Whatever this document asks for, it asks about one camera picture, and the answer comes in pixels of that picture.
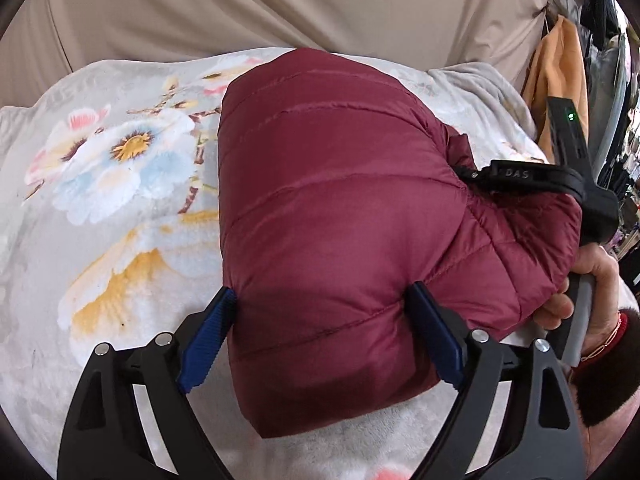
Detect white floral fleece blanket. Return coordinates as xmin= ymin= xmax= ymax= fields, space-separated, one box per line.
xmin=0 ymin=47 xmax=591 ymax=480

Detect person's right hand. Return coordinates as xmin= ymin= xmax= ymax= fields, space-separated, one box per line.
xmin=540 ymin=245 xmax=624 ymax=361

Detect person's right forearm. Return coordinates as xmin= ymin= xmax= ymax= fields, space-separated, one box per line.
xmin=570 ymin=307 xmax=640 ymax=428

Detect orange hanging garment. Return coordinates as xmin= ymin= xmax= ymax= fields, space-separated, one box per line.
xmin=520 ymin=15 xmax=590 ymax=166

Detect dark hanging clothes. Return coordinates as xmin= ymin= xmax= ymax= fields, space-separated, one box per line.
xmin=580 ymin=0 xmax=640 ymax=291

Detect gold chain bracelet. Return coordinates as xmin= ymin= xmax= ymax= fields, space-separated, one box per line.
xmin=579 ymin=312 xmax=624 ymax=362

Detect maroon puffer jacket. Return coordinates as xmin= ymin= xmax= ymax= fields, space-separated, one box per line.
xmin=217 ymin=47 xmax=583 ymax=438

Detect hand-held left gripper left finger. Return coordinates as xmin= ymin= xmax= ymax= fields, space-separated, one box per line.
xmin=57 ymin=286 xmax=238 ymax=480

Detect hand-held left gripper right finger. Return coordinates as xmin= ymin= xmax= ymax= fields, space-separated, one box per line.
xmin=405 ymin=281 xmax=586 ymax=480

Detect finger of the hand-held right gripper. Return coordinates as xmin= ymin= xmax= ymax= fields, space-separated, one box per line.
xmin=460 ymin=159 xmax=586 ymax=201

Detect grey fleece blanket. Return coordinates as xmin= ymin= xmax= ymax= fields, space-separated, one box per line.
xmin=425 ymin=62 xmax=543 ymax=161

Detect beige hanging sheet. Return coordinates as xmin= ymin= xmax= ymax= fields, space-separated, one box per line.
xmin=0 ymin=0 xmax=556 ymax=106

